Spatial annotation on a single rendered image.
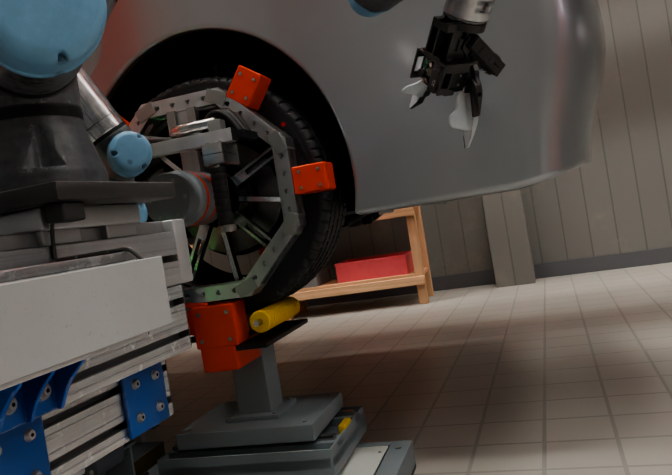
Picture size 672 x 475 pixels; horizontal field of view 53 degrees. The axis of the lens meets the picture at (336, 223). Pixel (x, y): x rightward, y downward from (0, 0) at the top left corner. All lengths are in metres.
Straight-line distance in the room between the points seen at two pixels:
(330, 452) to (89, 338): 1.26
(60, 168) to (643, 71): 5.36
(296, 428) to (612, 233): 4.31
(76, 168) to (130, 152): 0.42
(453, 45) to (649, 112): 4.79
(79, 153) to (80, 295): 0.27
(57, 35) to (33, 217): 0.19
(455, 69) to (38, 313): 0.76
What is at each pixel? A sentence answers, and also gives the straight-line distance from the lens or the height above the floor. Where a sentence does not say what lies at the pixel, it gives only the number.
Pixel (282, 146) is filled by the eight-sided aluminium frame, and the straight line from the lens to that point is 1.69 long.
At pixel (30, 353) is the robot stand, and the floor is 0.68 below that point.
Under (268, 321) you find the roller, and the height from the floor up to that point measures 0.51.
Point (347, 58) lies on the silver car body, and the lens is 1.77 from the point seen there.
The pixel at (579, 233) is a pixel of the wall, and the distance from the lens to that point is 5.78.
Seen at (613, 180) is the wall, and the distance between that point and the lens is 5.79.
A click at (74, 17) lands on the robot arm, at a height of 0.96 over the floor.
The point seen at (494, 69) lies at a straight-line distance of 1.19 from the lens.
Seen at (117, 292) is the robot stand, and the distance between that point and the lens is 0.63.
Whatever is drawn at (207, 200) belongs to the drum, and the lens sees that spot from 1.69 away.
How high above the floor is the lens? 0.74
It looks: level
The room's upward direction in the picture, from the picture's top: 9 degrees counter-clockwise
